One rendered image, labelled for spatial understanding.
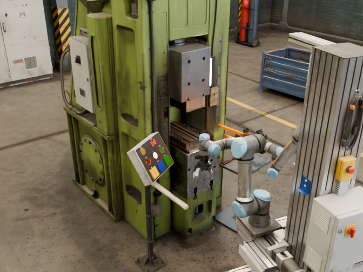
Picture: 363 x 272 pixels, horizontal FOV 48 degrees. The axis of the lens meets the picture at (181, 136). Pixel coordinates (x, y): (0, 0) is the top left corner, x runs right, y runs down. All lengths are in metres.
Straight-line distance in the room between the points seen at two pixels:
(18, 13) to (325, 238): 6.78
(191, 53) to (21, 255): 2.32
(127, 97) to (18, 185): 2.02
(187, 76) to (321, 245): 1.57
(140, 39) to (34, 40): 5.32
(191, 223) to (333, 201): 1.73
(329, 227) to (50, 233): 2.69
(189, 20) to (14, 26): 5.21
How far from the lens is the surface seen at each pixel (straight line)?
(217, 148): 2.82
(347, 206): 2.45
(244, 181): 2.59
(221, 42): 3.60
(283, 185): 4.84
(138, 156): 2.93
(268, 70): 7.41
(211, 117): 3.76
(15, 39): 8.16
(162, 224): 3.93
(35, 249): 4.08
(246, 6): 10.75
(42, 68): 8.43
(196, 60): 3.25
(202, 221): 3.97
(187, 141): 3.50
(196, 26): 3.37
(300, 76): 7.11
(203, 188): 3.74
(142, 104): 3.24
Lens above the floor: 2.57
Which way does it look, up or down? 26 degrees down
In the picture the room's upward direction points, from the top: straight up
